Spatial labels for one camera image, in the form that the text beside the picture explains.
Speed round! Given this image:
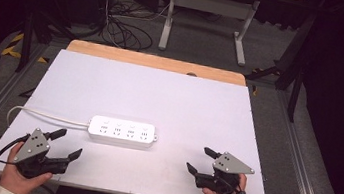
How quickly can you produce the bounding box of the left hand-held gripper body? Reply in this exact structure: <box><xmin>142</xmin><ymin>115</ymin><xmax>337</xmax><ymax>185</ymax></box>
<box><xmin>10</xmin><ymin>124</ymin><xmax>73</xmax><ymax>184</ymax></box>

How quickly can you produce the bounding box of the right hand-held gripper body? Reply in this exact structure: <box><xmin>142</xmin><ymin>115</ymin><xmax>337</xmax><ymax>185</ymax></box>
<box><xmin>192</xmin><ymin>147</ymin><xmax>258</xmax><ymax>194</ymax></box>

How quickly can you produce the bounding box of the person's left hand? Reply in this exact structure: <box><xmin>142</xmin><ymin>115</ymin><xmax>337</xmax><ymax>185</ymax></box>
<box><xmin>0</xmin><ymin>139</ymin><xmax>58</xmax><ymax>194</ymax></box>

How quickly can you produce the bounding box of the white power strip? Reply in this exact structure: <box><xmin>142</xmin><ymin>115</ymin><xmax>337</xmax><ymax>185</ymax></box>
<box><xmin>86</xmin><ymin>113</ymin><xmax>160</xmax><ymax>150</ymax></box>

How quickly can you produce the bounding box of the white board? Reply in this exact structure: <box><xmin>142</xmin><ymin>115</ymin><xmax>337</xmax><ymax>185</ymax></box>
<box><xmin>0</xmin><ymin>40</ymin><xmax>286</xmax><ymax>194</ymax></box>

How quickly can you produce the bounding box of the yellow black floor tape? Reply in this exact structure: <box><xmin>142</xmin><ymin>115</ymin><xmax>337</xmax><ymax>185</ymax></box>
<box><xmin>0</xmin><ymin>30</ymin><xmax>53</xmax><ymax>65</ymax></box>

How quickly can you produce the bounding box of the black metal stand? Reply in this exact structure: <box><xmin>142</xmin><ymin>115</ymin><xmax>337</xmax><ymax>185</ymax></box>
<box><xmin>240</xmin><ymin>0</ymin><xmax>321</xmax><ymax>125</ymax></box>
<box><xmin>11</xmin><ymin>0</ymin><xmax>85</xmax><ymax>81</ymax></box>

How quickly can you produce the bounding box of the wooden table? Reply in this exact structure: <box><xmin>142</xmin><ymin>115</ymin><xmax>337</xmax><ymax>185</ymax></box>
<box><xmin>64</xmin><ymin>38</ymin><xmax>250</xmax><ymax>88</ymax></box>

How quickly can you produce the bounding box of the white power strip cable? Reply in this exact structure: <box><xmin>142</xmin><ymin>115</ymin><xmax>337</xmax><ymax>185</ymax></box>
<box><xmin>5</xmin><ymin>104</ymin><xmax>92</xmax><ymax>135</ymax></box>

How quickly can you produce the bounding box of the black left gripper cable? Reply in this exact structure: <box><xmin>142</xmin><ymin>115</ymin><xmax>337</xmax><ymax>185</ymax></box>
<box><xmin>0</xmin><ymin>130</ymin><xmax>32</xmax><ymax>187</ymax></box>

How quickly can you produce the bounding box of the bundle of black floor cables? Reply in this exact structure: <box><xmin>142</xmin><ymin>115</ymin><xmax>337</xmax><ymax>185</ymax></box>
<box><xmin>98</xmin><ymin>0</ymin><xmax>159</xmax><ymax>54</ymax></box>

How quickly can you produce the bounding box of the white metal desk frame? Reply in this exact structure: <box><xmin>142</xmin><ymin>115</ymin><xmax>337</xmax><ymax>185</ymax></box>
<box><xmin>156</xmin><ymin>0</ymin><xmax>261</xmax><ymax>68</ymax></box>

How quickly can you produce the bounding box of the thin white floor cable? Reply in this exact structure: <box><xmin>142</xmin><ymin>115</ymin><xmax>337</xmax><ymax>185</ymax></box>
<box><xmin>87</xmin><ymin>0</ymin><xmax>121</xmax><ymax>47</ymax></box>

